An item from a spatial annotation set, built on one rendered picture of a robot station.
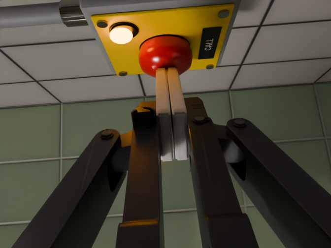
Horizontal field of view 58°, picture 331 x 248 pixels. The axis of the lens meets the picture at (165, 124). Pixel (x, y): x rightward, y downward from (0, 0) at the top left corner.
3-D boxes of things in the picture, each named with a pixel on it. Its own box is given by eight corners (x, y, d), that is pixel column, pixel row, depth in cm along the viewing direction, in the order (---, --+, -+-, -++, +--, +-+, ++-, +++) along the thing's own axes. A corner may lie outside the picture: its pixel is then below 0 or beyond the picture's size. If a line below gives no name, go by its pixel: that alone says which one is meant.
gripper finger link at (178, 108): (172, 113, 15) (187, 112, 15) (166, 67, 21) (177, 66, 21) (175, 162, 16) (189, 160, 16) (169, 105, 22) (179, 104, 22)
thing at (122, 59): (212, 2, 29) (109, 10, 29) (231, -99, 19) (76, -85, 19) (221, 72, 27) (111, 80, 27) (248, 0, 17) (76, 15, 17)
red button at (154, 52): (188, 42, 25) (140, 46, 25) (190, 12, 21) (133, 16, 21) (192, 82, 24) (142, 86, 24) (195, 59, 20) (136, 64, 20)
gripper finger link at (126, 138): (160, 171, 15) (100, 176, 15) (159, 121, 19) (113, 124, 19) (158, 146, 14) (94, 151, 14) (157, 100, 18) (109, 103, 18)
